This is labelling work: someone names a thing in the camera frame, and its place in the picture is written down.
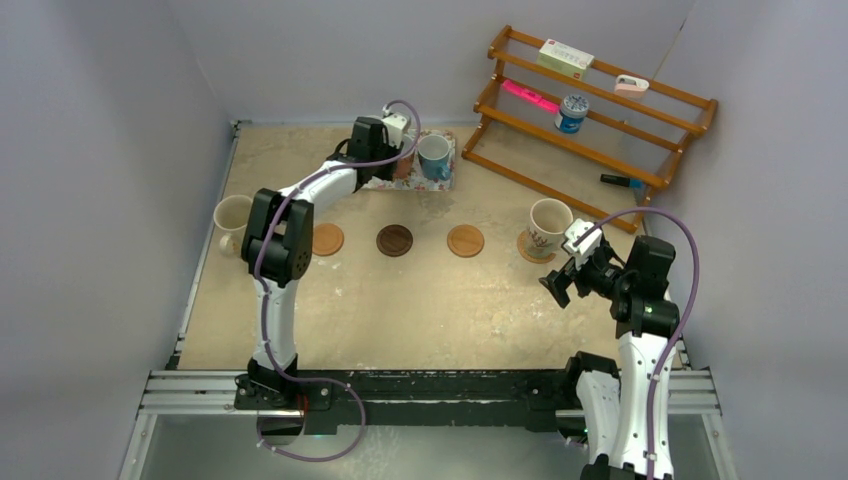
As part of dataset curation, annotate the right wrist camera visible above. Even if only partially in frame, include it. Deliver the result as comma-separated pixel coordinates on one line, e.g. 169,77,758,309
562,219,603,257

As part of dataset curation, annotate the blue mug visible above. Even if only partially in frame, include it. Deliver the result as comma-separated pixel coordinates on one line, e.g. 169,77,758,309
417,134,452,181

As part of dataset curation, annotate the blue white jar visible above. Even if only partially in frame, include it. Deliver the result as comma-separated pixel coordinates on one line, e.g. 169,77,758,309
554,94,589,134

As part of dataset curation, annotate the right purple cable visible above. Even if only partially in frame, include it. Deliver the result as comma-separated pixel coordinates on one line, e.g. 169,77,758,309
572,207,702,480

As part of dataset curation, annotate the floral tray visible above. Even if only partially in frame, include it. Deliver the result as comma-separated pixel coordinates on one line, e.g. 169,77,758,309
364,129,457,192

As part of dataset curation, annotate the pink white tape dispenser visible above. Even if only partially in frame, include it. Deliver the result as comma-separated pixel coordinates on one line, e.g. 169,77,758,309
613,74,650,100

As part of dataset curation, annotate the orange coaster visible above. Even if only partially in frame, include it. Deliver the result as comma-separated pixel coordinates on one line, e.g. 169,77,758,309
446,224,485,258

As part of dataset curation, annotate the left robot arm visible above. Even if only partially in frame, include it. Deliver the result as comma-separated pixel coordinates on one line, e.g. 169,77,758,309
241,113,413,409

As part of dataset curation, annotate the pink mug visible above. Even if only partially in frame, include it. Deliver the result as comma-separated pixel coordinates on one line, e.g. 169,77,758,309
393,152,416,181

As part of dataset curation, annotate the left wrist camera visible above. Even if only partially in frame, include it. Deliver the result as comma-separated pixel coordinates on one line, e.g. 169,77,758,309
381,109,411,149

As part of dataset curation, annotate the beige mug with pattern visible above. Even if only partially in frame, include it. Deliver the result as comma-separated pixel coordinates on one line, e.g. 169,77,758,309
213,195,252,258

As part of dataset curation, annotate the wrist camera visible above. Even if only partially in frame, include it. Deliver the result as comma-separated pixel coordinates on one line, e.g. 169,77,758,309
562,219,603,257
381,109,411,149

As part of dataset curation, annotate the dark wooden coaster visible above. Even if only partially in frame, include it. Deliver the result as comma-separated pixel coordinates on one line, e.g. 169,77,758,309
376,224,414,257

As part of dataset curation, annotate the pink highlighter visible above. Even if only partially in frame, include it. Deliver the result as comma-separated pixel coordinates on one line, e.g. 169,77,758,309
501,79,559,114

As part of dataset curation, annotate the tall beige mug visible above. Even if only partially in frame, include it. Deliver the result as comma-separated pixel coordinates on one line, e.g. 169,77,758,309
524,198,574,257

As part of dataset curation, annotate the wooden rack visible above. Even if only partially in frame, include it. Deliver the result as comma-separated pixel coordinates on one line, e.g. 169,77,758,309
461,25,718,218

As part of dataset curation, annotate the black aluminium base frame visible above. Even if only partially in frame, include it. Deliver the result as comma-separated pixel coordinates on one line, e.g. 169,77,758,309
119,367,737,480

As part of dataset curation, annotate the purple cable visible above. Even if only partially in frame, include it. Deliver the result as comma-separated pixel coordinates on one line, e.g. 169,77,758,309
572,207,702,480
251,99,423,463

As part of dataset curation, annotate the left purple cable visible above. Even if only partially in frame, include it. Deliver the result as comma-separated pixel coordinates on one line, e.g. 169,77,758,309
251,99,423,463

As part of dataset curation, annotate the white green box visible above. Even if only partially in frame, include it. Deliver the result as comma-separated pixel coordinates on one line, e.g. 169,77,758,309
536,39,595,81

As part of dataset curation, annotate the light wooden coaster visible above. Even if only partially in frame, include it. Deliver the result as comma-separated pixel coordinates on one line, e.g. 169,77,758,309
312,223,345,257

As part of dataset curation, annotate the black blue marker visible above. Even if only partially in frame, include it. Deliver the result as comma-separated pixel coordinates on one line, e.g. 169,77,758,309
599,174,644,189

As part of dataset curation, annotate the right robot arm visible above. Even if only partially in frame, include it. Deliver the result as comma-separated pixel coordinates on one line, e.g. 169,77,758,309
540,232,680,479

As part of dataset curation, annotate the woven rattan coaster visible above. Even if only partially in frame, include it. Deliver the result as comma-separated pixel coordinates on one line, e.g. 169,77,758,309
516,231,556,264

